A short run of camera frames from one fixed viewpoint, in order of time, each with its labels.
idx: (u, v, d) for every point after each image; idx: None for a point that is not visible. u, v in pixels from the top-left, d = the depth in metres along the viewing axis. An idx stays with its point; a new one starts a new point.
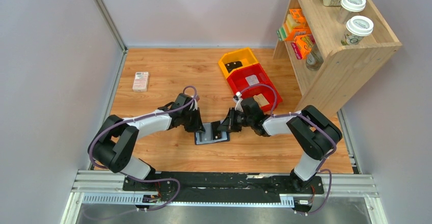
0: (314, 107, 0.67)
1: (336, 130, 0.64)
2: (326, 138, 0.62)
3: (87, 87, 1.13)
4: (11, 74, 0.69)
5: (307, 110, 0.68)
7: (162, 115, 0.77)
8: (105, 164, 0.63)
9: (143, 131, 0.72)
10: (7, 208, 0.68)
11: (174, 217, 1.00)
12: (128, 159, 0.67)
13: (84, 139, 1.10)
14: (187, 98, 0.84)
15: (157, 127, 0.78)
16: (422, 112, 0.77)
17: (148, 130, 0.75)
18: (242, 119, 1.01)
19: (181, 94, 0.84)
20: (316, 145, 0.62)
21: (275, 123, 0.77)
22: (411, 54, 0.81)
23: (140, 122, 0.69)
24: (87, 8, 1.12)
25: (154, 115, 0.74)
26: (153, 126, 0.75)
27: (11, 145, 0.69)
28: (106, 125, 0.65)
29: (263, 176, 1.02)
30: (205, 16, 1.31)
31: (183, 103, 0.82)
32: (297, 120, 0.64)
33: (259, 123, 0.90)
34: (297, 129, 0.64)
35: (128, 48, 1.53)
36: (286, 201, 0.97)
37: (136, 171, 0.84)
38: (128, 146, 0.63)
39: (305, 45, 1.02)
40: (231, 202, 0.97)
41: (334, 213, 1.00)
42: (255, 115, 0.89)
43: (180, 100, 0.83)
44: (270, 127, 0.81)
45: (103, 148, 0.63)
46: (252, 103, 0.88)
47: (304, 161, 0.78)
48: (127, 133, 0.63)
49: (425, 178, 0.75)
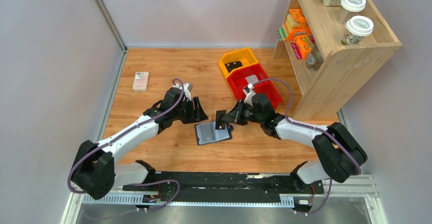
0: (342, 126, 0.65)
1: (361, 153, 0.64)
2: (351, 162, 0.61)
3: (87, 87, 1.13)
4: (11, 74, 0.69)
5: (334, 127, 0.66)
7: (144, 124, 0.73)
8: (86, 191, 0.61)
9: (125, 149, 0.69)
10: (7, 208, 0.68)
11: (174, 217, 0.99)
12: (111, 183, 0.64)
13: (84, 139, 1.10)
14: (176, 94, 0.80)
15: (143, 137, 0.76)
16: (422, 112, 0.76)
17: (132, 144, 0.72)
18: (250, 114, 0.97)
19: (168, 92, 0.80)
20: (341, 169, 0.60)
21: (291, 132, 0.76)
22: (411, 54, 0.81)
23: (118, 144, 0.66)
24: (87, 8, 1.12)
25: (136, 128, 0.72)
26: (137, 139, 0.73)
27: (11, 145, 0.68)
28: (81, 153, 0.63)
29: (263, 176, 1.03)
30: (204, 16, 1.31)
31: (171, 102, 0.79)
32: (325, 142, 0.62)
33: (269, 123, 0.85)
34: (323, 149, 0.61)
35: (128, 48, 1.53)
36: (286, 201, 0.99)
37: (131, 179, 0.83)
38: (106, 174, 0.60)
39: (305, 45, 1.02)
40: (231, 202, 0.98)
41: (334, 213, 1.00)
42: (267, 114, 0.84)
43: (168, 99, 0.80)
44: (282, 133, 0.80)
45: (82, 175, 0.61)
46: (266, 101, 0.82)
47: (316, 170, 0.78)
48: (100, 162, 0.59)
49: (425, 178, 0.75)
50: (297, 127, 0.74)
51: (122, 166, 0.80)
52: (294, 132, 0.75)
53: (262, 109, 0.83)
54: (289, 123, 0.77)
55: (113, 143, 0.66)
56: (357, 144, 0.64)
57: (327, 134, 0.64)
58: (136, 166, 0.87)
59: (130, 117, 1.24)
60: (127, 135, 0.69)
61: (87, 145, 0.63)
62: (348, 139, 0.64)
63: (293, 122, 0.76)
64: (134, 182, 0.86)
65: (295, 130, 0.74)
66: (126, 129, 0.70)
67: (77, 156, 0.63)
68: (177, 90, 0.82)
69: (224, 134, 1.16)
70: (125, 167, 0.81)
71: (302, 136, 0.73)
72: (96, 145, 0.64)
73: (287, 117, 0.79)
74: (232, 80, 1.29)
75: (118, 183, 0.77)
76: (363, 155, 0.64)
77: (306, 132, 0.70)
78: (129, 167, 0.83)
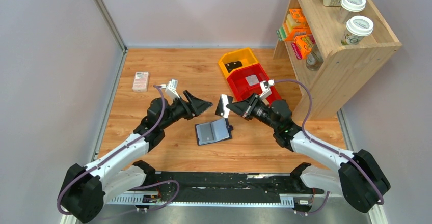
0: (370, 154, 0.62)
1: (386, 184, 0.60)
2: (375, 193, 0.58)
3: (87, 87, 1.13)
4: (12, 73, 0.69)
5: (360, 155, 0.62)
7: (134, 144, 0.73)
8: (75, 215, 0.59)
9: (114, 171, 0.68)
10: (8, 208, 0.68)
11: (174, 217, 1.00)
12: (100, 205, 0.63)
13: (84, 139, 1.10)
14: (158, 110, 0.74)
15: (133, 157, 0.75)
16: (422, 113, 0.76)
17: (122, 165, 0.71)
18: (263, 114, 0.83)
19: (149, 111, 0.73)
20: (365, 200, 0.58)
21: (308, 149, 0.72)
22: (411, 54, 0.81)
23: (106, 166, 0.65)
24: (87, 9, 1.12)
25: (126, 148, 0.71)
26: (127, 160, 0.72)
27: (11, 146, 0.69)
28: (69, 177, 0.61)
29: (263, 176, 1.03)
30: (204, 16, 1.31)
31: (156, 117, 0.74)
32: (351, 172, 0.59)
33: (282, 132, 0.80)
34: (349, 178, 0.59)
35: (128, 48, 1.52)
36: (286, 201, 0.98)
37: (129, 186, 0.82)
38: (95, 198, 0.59)
39: (305, 45, 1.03)
40: (231, 202, 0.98)
41: (334, 214, 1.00)
42: (284, 125, 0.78)
43: (151, 117, 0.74)
44: (299, 148, 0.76)
45: (71, 199, 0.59)
46: (288, 113, 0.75)
47: (326, 184, 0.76)
48: (87, 187, 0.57)
49: (425, 178, 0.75)
50: (318, 147, 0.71)
51: (117, 177, 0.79)
52: (313, 150, 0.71)
53: (280, 119, 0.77)
54: (309, 140, 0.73)
55: (102, 165, 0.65)
56: (383, 175, 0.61)
57: (352, 162, 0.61)
58: (132, 171, 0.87)
59: (130, 117, 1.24)
60: (116, 157, 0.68)
61: (75, 169, 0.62)
62: (375, 169, 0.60)
63: (313, 140, 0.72)
64: (133, 186, 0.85)
65: (315, 150, 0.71)
66: (115, 150, 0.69)
67: (65, 180, 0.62)
68: (158, 105, 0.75)
69: (224, 134, 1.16)
70: (119, 177, 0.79)
71: (322, 157, 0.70)
72: (84, 169, 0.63)
73: (305, 131, 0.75)
74: (232, 80, 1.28)
75: (116, 192, 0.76)
76: (388, 186, 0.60)
77: (330, 157, 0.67)
78: (124, 175, 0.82)
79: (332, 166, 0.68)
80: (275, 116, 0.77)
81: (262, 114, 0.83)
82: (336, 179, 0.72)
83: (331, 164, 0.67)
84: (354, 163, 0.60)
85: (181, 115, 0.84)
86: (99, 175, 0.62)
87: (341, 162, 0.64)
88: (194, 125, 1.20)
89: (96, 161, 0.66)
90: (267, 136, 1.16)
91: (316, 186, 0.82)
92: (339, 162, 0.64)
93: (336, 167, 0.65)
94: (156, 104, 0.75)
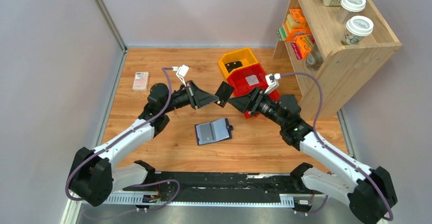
0: (387, 172, 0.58)
1: (395, 200, 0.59)
2: (385, 210, 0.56)
3: (87, 87, 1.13)
4: (12, 73, 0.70)
5: (378, 173, 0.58)
7: (140, 128, 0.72)
8: (84, 198, 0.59)
9: (122, 155, 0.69)
10: (8, 208, 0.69)
11: (174, 217, 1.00)
12: (109, 188, 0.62)
13: (84, 139, 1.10)
14: (158, 98, 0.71)
15: (139, 141, 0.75)
16: (422, 112, 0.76)
17: (130, 148, 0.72)
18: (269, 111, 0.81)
19: (149, 98, 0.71)
20: (374, 217, 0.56)
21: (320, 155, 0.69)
22: (411, 54, 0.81)
23: (114, 149, 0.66)
24: (87, 8, 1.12)
25: (132, 132, 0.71)
26: (134, 143, 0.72)
27: (11, 146, 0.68)
28: (77, 161, 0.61)
29: (263, 176, 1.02)
30: (204, 16, 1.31)
31: (157, 105, 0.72)
32: (368, 189, 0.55)
33: (289, 129, 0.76)
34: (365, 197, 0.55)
35: (128, 48, 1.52)
36: (286, 201, 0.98)
37: (129, 182, 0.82)
38: (105, 179, 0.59)
39: (305, 45, 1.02)
40: (232, 202, 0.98)
41: (334, 214, 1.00)
42: (291, 120, 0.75)
43: (152, 104, 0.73)
44: (306, 151, 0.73)
45: (80, 183, 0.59)
46: (296, 108, 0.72)
47: (333, 192, 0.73)
48: (97, 168, 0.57)
49: (426, 177, 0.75)
50: (331, 156, 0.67)
51: (120, 170, 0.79)
52: (324, 157, 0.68)
53: (288, 114, 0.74)
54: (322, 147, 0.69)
55: (110, 148, 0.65)
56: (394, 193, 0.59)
57: (370, 180, 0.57)
58: (134, 167, 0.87)
59: (130, 117, 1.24)
60: (124, 140, 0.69)
61: (82, 152, 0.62)
62: (388, 188, 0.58)
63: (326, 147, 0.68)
64: (135, 184, 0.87)
65: (326, 158, 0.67)
66: (123, 134, 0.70)
67: (74, 164, 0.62)
68: (159, 90, 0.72)
69: (224, 134, 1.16)
70: (123, 170, 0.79)
71: (332, 166, 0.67)
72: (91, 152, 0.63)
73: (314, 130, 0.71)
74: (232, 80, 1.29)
75: (118, 186, 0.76)
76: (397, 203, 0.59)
77: (343, 168, 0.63)
78: (128, 169, 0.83)
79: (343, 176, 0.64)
80: (283, 112, 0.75)
81: (269, 110, 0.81)
82: (342, 188, 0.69)
83: (343, 175, 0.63)
84: (372, 182, 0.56)
85: (185, 101, 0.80)
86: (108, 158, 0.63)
87: (357, 178, 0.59)
88: (194, 125, 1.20)
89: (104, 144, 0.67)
90: (266, 136, 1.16)
91: (317, 189, 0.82)
92: (355, 178, 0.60)
93: (349, 180, 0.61)
94: (157, 89, 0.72)
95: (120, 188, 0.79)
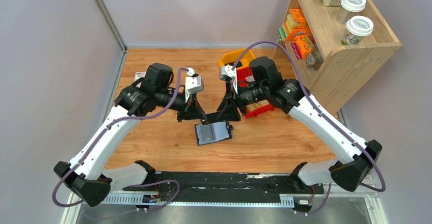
0: (381, 147, 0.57)
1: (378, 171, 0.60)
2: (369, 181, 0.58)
3: (87, 87, 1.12)
4: (12, 73, 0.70)
5: (374, 149, 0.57)
7: (117, 122, 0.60)
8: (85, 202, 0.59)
9: (103, 160, 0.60)
10: (8, 208, 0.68)
11: (174, 217, 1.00)
12: (107, 188, 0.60)
13: (84, 139, 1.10)
14: (159, 71, 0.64)
15: (123, 135, 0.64)
16: (423, 112, 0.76)
17: (114, 145, 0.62)
18: (254, 92, 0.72)
19: (150, 67, 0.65)
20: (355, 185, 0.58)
21: (315, 123, 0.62)
22: (411, 54, 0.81)
23: (89, 160, 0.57)
24: (87, 8, 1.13)
25: (107, 130, 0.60)
26: (115, 141, 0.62)
27: (11, 146, 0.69)
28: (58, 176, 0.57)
29: (263, 176, 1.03)
30: (204, 16, 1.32)
31: (154, 80, 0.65)
32: (358, 162, 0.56)
33: (275, 92, 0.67)
34: (359, 173, 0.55)
35: (128, 48, 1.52)
36: (286, 201, 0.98)
37: (130, 182, 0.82)
38: (91, 191, 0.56)
39: (305, 45, 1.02)
40: (232, 203, 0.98)
41: (334, 214, 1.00)
42: (273, 81, 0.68)
43: (151, 75, 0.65)
44: (295, 115, 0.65)
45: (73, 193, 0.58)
46: (269, 63, 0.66)
47: (319, 175, 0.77)
48: (76, 187, 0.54)
49: (426, 178, 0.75)
50: (327, 124, 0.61)
51: (121, 170, 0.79)
52: (319, 126, 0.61)
53: (265, 74, 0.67)
54: (318, 114, 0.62)
55: (85, 160, 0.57)
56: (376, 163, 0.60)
57: (371, 158, 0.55)
58: (135, 167, 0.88)
59: None
60: (98, 144, 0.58)
61: (58, 170, 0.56)
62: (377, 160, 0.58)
63: (324, 116, 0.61)
64: (134, 184, 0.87)
65: (321, 127, 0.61)
66: (96, 136, 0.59)
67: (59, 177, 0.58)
68: (164, 65, 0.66)
69: (224, 134, 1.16)
70: (123, 170, 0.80)
71: (326, 135, 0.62)
72: (68, 167, 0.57)
73: (306, 93, 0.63)
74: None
75: (118, 186, 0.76)
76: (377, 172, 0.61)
77: (340, 141, 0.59)
78: (128, 170, 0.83)
79: (333, 145, 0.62)
80: (259, 73, 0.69)
81: (252, 93, 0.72)
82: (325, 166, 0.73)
83: (336, 146, 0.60)
84: (372, 159, 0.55)
85: (177, 107, 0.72)
86: (84, 174, 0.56)
87: (354, 154, 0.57)
88: (194, 125, 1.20)
89: (79, 155, 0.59)
90: (266, 136, 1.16)
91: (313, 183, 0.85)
92: (352, 153, 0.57)
93: (343, 153, 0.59)
94: (161, 65, 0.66)
95: (120, 188, 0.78)
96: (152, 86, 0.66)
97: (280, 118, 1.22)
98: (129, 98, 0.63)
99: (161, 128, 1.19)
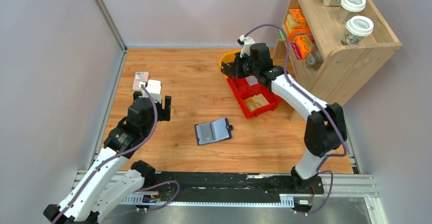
0: (341, 107, 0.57)
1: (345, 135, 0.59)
2: (333, 141, 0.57)
3: (87, 87, 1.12)
4: (12, 72, 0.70)
5: (333, 108, 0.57)
7: (105, 164, 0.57)
8: None
9: (94, 200, 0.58)
10: (7, 208, 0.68)
11: (174, 217, 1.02)
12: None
13: (84, 139, 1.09)
14: (138, 113, 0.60)
15: (114, 174, 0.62)
16: (424, 112, 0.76)
17: (106, 185, 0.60)
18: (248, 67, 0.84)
19: (130, 109, 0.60)
20: (320, 145, 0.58)
21: (286, 93, 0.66)
22: (411, 54, 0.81)
23: (79, 202, 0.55)
24: (87, 8, 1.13)
25: (97, 172, 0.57)
26: (105, 181, 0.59)
27: (11, 145, 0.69)
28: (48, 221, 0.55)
29: (263, 176, 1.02)
30: (204, 16, 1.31)
31: (136, 120, 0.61)
32: (317, 116, 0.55)
33: (264, 72, 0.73)
34: (315, 127, 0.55)
35: (128, 48, 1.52)
36: (286, 201, 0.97)
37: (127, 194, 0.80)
38: None
39: (305, 45, 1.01)
40: (231, 203, 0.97)
41: (333, 213, 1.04)
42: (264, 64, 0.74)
43: (132, 116, 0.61)
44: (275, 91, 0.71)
45: None
46: (264, 48, 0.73)
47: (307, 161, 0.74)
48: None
49: (426, 177, 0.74)
50: (295, 91, 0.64)
51: (113, 190, 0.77)
52: (289, 93, 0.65)
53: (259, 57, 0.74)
54: (289, 85, 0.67)
55: (75, 202, 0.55)
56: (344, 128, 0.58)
57: (325, 111, 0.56)
58: (129, 176, 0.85)
59: None
60: (88, 185, 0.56)
61: (48, 213, 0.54)
62: (340, 120, 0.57)
63: (294, 85, 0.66)
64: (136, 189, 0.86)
65: (291, 94, 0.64)
66: (85, 178, 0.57)
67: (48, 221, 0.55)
68: (143, 104, 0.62)
69: (224, 134, 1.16)
70: (117, 188, 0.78)
71: (294, 102, 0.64)
72: (57, 211, 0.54)
73: (286, 73, 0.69)
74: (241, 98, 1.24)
75: (114, 203, 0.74)
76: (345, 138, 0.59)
77: (303, 103, 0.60)
78: (120, 184, 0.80)
79: (300, 111, 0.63)
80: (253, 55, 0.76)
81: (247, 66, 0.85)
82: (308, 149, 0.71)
83: (300, 107, 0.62)
84: (326, 112, 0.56)
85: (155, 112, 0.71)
86: (74, 216, 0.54)
87: (313, 110, 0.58)
88: (194, 125, 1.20)
89: (69, 196, 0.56)
90: (266, 136, 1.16)
91: (308, 174, 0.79)
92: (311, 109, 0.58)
93: (305, 112, 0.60)
94: (140, 102, 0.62)
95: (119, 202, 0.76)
96: (136, 126, 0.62)
97: (280, 117, 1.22)
98: (118, 139, 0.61)
99: (161, 128, 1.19)
